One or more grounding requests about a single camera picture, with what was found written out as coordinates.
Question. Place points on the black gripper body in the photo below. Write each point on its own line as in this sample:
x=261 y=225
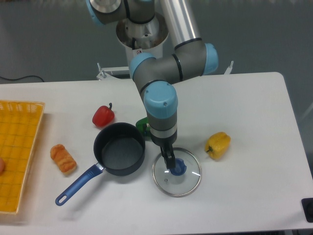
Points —
x=166 y=145

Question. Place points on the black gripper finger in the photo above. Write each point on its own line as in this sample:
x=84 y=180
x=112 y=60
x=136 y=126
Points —
x=170 y=162

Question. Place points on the green bell pepper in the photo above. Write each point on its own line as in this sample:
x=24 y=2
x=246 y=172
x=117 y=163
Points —
x=143 y=126

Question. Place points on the dark saucepan blue handle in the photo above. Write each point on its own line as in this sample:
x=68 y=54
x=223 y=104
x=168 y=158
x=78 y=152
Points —
x=119 y=150

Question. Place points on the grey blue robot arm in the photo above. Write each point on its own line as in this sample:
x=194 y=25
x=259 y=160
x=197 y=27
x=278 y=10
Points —
x=166 y=48

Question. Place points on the glass lid blue knob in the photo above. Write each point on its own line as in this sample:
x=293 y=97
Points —
x=181 y=180

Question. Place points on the yellow bell pepper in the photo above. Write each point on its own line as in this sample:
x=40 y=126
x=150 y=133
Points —
x=217 y=145

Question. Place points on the red bell pepper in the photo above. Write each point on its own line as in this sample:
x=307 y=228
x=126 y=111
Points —
x=103 y=116

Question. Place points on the orange bread loaf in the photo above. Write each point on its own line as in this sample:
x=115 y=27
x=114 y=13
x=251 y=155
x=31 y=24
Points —
x=63 y=159

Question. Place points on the black corner device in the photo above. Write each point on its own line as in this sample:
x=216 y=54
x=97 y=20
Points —
x=307 y=204

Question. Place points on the yellow woven basket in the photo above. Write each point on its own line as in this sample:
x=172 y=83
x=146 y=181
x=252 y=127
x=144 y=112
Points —
x=19 y=124

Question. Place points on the white left mounting bracket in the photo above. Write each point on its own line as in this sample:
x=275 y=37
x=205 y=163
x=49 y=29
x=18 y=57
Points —
x=112 y=73

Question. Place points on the white mounting bracket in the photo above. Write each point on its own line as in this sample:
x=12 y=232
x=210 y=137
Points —
x=112 y=73
x=229 y=68

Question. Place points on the white right mounting bracket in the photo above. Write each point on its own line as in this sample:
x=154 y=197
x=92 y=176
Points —
x=229 y=68

